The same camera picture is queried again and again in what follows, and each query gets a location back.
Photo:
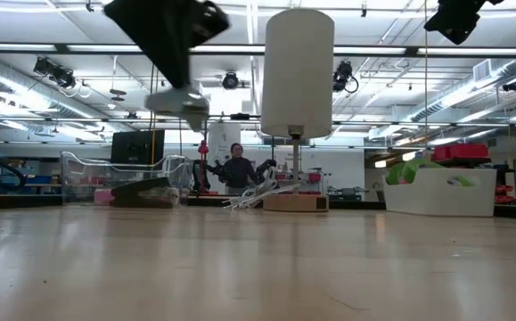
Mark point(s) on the white plastic bin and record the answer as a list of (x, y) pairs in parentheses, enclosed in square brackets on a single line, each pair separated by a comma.
[(436, 200)]

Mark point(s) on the red plastic storage bin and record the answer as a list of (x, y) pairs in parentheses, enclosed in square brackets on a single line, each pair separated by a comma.
[(462, 151)]

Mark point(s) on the black hanging camera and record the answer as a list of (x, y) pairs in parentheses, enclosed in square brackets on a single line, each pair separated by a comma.
[(54, 73), (513, 84), (341, 76)]

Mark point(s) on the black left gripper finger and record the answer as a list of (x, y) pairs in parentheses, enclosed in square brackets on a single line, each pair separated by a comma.
[(159, 40)]

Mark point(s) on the clear plastic bin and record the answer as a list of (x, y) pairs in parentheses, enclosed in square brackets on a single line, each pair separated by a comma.
[(84, 178)]

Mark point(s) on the black hanging spotlight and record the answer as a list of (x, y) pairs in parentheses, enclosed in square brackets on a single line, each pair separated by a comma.
[(230, 80)]

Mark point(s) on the person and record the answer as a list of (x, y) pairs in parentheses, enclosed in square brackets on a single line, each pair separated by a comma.
[(237, 171)]

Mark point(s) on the overhead frame light bar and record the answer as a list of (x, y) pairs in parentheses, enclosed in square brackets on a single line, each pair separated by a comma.
[(84, 48)]

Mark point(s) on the clear plastic object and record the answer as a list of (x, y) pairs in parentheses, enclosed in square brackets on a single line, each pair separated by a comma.
[(257, 191)]

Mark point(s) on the white shade wooden base lamp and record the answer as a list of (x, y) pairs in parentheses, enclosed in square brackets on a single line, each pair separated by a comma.
[(297, 71)]

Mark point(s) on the black monitor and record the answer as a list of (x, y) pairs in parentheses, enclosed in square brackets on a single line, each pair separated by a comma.
[(137, 146)]

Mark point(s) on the red stand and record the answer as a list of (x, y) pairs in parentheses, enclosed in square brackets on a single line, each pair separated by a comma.
[(202, 149)]

